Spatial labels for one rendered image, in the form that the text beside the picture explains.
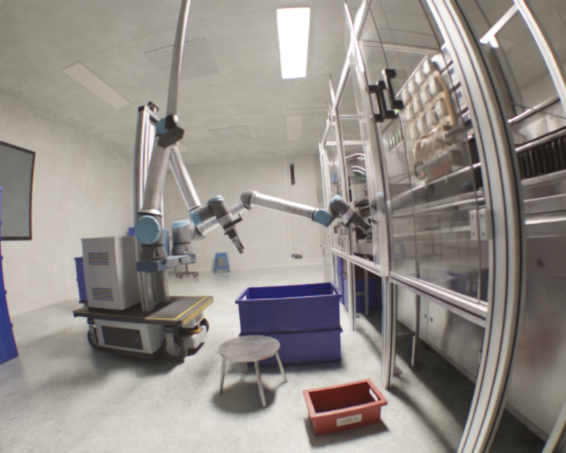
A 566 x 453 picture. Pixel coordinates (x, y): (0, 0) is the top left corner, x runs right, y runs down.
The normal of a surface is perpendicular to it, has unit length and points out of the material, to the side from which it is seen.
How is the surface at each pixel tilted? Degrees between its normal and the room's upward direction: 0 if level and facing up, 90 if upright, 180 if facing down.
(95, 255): 90
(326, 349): 90
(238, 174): 90
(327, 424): 90
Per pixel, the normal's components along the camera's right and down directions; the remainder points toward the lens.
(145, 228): 0.36, 0.04
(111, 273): -0.04, -0.03
